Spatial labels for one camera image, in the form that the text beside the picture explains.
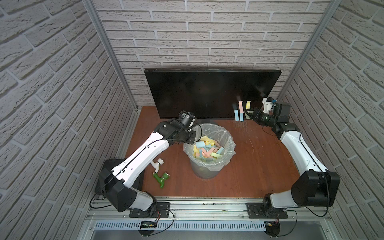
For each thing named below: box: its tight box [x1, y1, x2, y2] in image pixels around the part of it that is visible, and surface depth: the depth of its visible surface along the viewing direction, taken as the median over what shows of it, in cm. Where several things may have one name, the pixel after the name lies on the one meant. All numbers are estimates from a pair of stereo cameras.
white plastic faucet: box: [150, 158, 164, 173], surface depth 89 cm
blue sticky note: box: [234, 109, 240, 121], surface depth 85 cm
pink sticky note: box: [238, 101, 244, 114], surface depth 80 cm
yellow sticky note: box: [246, 100, 251, 110], surface depth 81 cm
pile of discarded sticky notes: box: [193, 136, 225, 162], surface depth 81 cm
